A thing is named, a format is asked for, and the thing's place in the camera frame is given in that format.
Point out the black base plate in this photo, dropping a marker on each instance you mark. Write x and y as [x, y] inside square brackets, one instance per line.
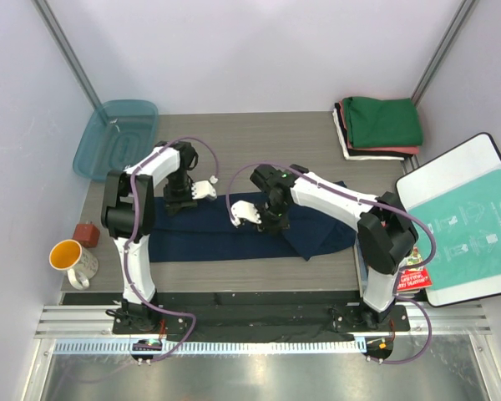
[336, 311]

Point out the white orange mug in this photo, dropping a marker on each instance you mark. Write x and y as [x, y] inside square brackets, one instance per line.
[77, 262]

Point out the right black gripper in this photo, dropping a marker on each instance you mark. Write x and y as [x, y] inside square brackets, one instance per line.
[271, 228]

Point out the pink folded t shirt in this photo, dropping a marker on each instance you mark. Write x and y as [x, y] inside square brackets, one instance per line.
[400, 151]

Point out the white board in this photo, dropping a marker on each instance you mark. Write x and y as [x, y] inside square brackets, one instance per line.
[465, 162]

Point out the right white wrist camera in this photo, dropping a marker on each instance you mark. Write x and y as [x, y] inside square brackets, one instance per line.
[243, 211]

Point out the red brown block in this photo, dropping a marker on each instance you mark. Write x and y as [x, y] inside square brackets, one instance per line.
[87, 234]

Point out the white folded t shirt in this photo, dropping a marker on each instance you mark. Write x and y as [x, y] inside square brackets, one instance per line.
[342, 136]

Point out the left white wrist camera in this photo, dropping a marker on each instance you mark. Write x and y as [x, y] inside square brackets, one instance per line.
[204, 189]

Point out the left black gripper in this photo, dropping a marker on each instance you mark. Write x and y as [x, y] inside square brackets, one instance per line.
[173, 205]

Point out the aluminium rail frame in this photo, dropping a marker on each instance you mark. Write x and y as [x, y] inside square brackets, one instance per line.
[448, 354]

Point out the navy blue t shirt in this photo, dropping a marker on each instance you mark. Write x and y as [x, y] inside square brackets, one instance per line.
[205, 233]

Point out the teal plastic bin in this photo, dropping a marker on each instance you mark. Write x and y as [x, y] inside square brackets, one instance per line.
[119, 133]

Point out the red treehouse book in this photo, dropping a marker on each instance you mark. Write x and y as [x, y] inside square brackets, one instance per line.
[414, 279]

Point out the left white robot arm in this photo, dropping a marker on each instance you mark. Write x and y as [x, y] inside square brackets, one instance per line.
[129, 213]

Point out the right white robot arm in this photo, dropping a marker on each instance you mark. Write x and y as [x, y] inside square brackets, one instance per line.
[385, 235]

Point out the green folded t shirt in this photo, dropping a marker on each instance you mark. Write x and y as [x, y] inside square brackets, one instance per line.
[375, 123]

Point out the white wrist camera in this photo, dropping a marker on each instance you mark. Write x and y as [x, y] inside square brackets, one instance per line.
[204, 189]
[243, 211]

